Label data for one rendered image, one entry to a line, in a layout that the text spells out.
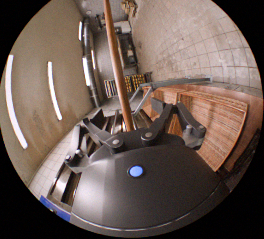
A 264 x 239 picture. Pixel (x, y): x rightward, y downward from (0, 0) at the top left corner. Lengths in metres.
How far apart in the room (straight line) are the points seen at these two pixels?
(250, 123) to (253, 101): 0.12
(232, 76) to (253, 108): 0.67
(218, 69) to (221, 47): 0.30
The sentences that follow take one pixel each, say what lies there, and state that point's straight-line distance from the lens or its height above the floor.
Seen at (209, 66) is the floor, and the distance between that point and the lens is 1.34.
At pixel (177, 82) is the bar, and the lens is 0.81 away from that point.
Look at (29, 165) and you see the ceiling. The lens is 1.50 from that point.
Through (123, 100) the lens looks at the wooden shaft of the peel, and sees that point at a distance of 0.26.
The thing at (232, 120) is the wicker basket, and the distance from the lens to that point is 0.66.
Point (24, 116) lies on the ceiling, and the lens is 1.49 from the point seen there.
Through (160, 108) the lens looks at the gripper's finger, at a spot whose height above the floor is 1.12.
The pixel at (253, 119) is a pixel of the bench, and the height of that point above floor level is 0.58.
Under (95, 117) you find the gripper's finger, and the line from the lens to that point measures 0.16.
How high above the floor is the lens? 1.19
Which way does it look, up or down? 3 degrees down
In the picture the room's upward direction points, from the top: 103 degrees counter-clockwise
